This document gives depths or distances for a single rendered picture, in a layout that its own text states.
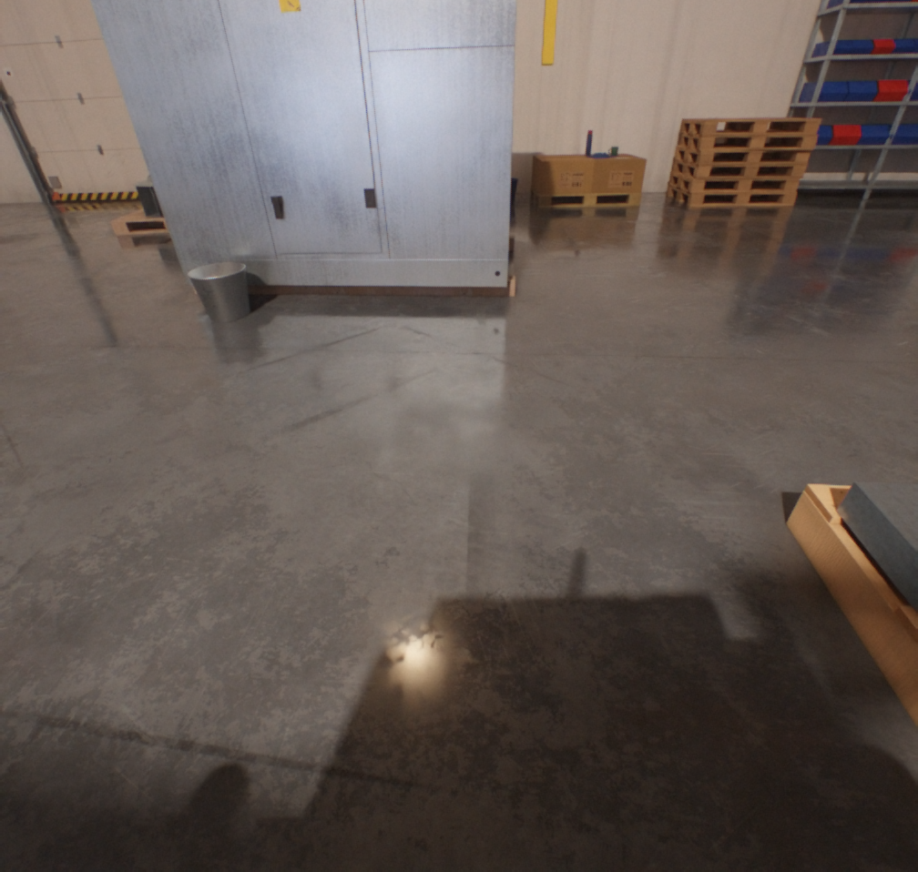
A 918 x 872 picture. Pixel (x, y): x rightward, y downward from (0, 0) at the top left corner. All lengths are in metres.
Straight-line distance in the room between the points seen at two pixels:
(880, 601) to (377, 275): 2.62
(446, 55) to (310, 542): 2.28
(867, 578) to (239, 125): 3.14
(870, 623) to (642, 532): 0.50
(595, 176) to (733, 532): 5.08
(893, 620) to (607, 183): 5.42
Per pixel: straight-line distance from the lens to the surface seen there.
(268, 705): 1.17
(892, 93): 7.84
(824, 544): 1.49
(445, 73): 2.76
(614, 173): 6.18
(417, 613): 1.20
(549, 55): 3.47
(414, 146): 2.79
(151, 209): 6.31
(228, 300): 2.98
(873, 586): 1.37
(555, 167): 6.00
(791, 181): 6.93
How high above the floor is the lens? 1.00
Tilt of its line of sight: 33 degrees down
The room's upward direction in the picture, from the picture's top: 2 degrees counter-clockwise
